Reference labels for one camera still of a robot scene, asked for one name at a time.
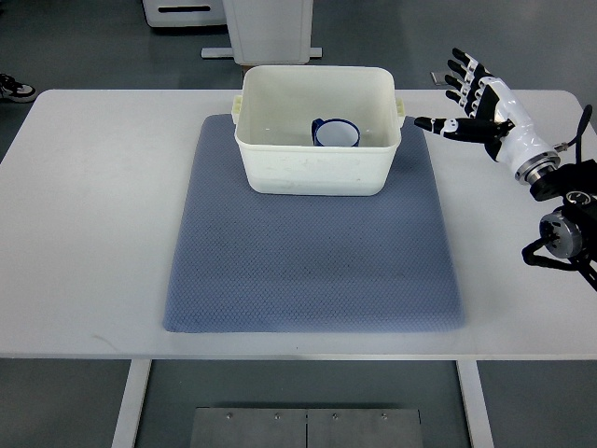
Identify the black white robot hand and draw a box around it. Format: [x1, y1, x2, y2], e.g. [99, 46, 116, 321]
[414, 49, 560, 186]

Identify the blue enamel mug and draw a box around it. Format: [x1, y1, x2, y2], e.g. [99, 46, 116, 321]
[312, 119, 360, 147]

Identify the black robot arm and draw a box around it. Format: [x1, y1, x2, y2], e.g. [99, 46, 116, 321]
[521, 105, 596, 287]

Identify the white plastic box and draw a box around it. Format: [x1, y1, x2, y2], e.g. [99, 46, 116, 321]
[232, 65, 405, 196]

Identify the small grey floor plate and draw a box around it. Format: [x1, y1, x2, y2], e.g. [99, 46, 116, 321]
[430, 70, 454, 86]

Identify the blue textured mat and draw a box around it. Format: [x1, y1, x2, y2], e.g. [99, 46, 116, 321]
[163, 115, 465, 333]

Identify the white right table leg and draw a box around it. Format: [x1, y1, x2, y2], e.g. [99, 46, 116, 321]
[456, 360, 494, 448]

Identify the white table leg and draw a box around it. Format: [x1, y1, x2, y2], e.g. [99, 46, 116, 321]
[111, 359, 152, 448]
[456, 360, 494, 448]

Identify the white cabinet with slot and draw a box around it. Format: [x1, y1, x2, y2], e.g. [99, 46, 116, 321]
[142, 0, 226, 28]

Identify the white left table leg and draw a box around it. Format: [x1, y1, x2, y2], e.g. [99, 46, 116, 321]
[111, 359, 152, 448]

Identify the black white sneaker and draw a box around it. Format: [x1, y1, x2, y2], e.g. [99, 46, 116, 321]
[0, 73, 37, 104]

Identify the white pedestal base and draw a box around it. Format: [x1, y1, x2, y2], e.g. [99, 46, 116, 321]
[201, 0, 323, 66]

